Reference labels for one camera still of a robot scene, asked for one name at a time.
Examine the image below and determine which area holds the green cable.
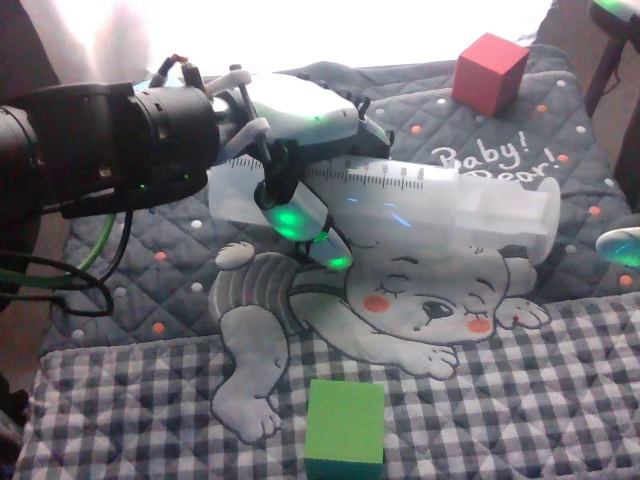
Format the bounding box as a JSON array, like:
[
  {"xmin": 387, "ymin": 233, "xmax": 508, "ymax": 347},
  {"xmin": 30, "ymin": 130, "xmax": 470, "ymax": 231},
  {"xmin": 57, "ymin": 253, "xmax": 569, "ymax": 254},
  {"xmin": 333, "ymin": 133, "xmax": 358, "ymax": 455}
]
[{"xmin": 0, "ymin": 212, "xmax": 121, "ymax": 289}]

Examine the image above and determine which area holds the dark stand leg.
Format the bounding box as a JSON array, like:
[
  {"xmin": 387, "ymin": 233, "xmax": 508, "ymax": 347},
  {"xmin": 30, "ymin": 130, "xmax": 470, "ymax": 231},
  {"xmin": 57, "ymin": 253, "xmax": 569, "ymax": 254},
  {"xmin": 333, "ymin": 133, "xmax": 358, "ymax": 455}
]
[{"xmin": 583, "ymin": 24, "xmax": 632, "ymax": 119}]

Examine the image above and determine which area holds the black cable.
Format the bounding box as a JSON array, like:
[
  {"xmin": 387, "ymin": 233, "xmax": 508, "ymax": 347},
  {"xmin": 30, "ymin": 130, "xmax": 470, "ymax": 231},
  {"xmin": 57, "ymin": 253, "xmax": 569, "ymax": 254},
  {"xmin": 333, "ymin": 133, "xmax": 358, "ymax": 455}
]
[{"xmin": 0, "ymin": 209, "xmax": 135, "ymax": 320}]

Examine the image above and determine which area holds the black stand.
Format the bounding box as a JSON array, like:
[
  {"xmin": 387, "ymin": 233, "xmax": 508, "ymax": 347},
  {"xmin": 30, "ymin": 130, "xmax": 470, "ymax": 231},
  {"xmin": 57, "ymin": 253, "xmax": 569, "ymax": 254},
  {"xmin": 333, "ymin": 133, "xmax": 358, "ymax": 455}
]
[{"xmin": 0, "ymin": 372, "xmax": 30, "ymax": 469}]

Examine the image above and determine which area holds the green cube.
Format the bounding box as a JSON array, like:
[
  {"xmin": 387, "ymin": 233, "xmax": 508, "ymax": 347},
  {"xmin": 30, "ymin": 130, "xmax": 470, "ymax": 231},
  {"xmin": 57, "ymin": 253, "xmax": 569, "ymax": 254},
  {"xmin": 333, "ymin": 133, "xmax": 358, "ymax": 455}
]
[{"xmin": 303, "ymin": 378, "xmax": 386, "ymax": 480}]

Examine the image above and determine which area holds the grey quilt with bear print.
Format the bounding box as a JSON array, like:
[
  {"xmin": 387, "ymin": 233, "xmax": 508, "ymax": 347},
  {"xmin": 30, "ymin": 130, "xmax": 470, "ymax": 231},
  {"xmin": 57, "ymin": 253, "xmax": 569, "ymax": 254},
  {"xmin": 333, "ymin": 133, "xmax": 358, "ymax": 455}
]
[{"xmin": 12, "ymin": 44, "xmax": 640, "ymax": 480}]

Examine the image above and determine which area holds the large clear plastic syringe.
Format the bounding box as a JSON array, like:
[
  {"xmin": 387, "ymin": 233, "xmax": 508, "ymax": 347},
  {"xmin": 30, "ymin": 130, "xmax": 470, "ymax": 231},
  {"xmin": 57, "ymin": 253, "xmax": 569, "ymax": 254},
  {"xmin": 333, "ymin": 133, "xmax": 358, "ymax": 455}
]
[{"xmin": 207, "ymin": 154, "xmax": 562, "ymax": 264}]

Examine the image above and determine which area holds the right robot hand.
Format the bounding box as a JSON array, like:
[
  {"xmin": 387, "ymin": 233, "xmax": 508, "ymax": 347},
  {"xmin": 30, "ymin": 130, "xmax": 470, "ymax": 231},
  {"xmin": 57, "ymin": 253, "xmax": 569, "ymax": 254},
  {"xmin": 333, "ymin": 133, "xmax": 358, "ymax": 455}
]
[{"xmin": 589, "ymin": 0, "xmax": 640, "ymax": 270}]

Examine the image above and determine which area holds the red cube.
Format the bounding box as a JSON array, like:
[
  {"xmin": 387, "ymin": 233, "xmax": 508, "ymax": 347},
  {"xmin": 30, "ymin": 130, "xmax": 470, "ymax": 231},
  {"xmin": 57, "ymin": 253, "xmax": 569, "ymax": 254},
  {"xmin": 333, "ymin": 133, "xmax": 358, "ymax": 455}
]
[{"xmin": 451, "ymin": 32, "xmax": 531, "ymax": 117}]

